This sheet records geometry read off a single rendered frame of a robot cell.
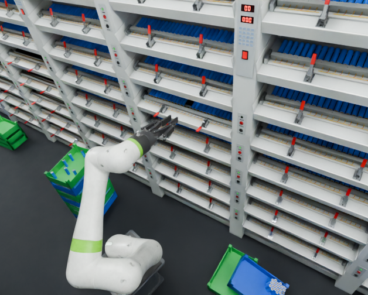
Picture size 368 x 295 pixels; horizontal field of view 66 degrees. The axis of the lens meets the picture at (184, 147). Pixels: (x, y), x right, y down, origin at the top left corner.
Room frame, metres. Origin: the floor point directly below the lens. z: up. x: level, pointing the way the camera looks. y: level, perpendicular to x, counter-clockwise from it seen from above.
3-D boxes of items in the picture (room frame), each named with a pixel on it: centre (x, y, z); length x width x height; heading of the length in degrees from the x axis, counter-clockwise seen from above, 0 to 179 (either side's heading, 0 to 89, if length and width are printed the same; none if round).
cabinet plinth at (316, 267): (1.25, -0.07, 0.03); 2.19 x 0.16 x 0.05; 51
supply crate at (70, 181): (1.35, 0.77, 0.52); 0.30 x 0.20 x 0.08; 149
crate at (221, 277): (0.67, -0.19, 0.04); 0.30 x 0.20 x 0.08; 141
